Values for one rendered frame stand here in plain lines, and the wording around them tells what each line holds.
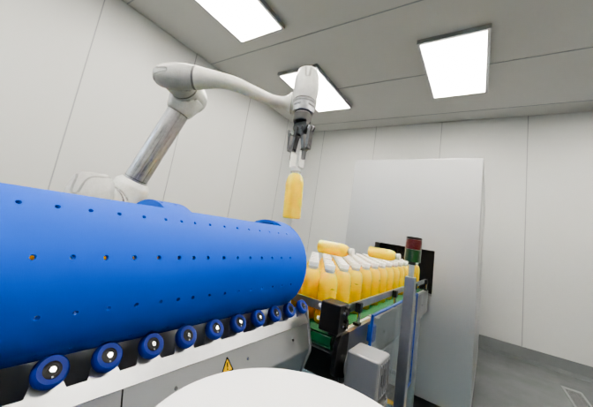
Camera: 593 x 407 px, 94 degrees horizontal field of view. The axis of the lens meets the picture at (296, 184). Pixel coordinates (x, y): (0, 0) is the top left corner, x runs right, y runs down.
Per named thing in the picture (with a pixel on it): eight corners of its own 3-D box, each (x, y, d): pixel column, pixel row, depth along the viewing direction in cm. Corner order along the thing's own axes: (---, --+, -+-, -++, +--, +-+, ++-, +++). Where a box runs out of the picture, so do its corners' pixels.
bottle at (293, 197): (298, 218, 103) (303, 169, 106) (281, 216, 104) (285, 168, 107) (301, 219, 110) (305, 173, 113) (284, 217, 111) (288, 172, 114)
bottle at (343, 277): (330, 317, 108) (336, 268, 111) (328, 312, 115) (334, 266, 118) (348, 320, 108) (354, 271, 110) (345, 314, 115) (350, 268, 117)
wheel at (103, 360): (88, 348, 46) (94, 343, 45) (117, 341, 49) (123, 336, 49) (89, 378, 44) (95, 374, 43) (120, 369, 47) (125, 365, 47)
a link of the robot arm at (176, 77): (192, 56, 113) (204, 73, 127) (149, 51, 113) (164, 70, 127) (188, 86, 111) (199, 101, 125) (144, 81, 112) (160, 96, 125)
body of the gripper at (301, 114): (289, 112, 115) (286, 133, 113) (304, 108, 109) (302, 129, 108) (301, 119, 120) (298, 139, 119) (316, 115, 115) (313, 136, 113)
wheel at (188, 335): (172, 329, 58) (177, 325, 57) (191, 325, 61) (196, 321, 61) (176, 352, 56) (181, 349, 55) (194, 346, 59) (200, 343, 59)
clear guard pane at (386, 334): (356, 462, 96) (371, 316, 103) (409, 381, 159) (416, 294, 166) (357, 463, 96) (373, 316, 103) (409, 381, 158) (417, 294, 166)
